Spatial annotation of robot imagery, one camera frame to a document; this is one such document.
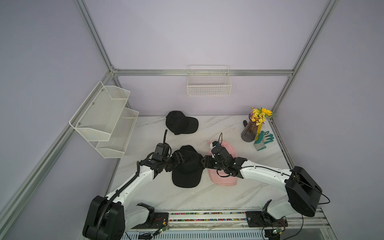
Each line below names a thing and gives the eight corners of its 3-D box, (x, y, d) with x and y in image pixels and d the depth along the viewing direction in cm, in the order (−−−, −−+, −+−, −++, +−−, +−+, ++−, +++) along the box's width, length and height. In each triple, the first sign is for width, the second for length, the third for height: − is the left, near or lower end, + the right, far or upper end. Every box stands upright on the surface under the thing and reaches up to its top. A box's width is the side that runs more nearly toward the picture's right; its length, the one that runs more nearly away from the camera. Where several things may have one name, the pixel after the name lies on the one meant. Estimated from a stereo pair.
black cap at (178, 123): (162, 129, 114) (160, 122, 108) (173, 116, 124) (171, 109, 118) (190, 140, 108) (189, 133, 102) (199, 124, 118) (199, 117, 111)
